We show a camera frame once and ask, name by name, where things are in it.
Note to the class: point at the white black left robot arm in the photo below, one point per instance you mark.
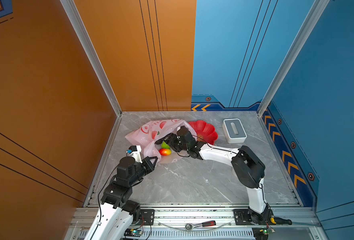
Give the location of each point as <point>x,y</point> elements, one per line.
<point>116,211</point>

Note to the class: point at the red flower-shaped bowl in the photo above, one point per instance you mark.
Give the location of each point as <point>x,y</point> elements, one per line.
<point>205,132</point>

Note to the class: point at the circuit board right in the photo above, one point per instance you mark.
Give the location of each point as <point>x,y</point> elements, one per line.
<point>262,234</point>

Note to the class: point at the dark avocado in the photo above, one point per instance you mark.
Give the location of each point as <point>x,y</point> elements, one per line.
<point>160,141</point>

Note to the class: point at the aluminium corner post left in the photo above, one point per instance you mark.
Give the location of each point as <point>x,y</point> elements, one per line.
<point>86,42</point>

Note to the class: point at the red handled ratchet wrench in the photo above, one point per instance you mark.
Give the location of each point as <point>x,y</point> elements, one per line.
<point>191,226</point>

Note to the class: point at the yellow black screwdriver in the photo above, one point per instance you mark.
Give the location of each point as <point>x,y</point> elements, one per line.
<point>280,221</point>

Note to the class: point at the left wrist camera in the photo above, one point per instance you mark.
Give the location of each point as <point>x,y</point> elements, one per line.
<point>135,152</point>

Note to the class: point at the aluminium corner post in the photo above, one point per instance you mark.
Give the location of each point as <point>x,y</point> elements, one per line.
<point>303,34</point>
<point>86,42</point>

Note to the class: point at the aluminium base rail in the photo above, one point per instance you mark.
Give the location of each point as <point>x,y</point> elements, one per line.
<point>167,222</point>

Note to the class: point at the red yellow mango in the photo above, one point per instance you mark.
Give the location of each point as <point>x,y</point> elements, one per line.
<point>165,152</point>

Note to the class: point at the white grey tissue box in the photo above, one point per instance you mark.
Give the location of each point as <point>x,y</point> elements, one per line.
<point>234,131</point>

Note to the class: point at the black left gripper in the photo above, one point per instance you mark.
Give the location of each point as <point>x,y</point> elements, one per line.
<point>149,167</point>

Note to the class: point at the green circuit board left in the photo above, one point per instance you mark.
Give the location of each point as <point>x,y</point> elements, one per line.
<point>134,233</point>

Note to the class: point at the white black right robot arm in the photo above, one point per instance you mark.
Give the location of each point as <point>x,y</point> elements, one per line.
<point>247,167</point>

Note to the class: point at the pink plastic bag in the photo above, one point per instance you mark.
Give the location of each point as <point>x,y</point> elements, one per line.
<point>149,133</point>

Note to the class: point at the green bumpy fruit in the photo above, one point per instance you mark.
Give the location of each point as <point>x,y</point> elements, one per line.
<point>164,145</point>

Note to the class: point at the aluminium corner post right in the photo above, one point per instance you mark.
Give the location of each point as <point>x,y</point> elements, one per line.
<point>303,34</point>

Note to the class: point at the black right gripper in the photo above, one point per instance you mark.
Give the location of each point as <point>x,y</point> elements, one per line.
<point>170,140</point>

